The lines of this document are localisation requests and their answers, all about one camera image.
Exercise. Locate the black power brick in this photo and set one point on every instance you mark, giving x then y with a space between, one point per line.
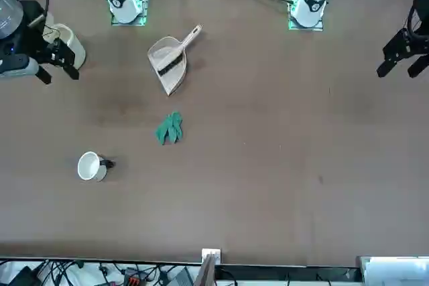
21 277

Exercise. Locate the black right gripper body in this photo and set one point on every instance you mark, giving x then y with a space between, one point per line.
31 24

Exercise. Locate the white socket block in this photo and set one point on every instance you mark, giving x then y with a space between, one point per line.
211 253

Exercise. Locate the beige hand brush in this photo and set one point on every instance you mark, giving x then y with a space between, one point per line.
182 46

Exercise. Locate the beige plastic dustpan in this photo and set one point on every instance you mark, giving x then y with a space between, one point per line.
172 78

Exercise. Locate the beige bin with lid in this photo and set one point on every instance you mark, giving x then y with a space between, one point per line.
75 50

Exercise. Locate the grey power adapter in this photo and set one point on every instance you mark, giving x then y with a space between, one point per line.
182 277

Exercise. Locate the green cloth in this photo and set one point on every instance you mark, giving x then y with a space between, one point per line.
169 130

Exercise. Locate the orange power adapter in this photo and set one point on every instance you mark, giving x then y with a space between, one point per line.
134 276

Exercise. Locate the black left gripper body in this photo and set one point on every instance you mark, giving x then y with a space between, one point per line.
420 18

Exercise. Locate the brown board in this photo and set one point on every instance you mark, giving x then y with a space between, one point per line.
206 272

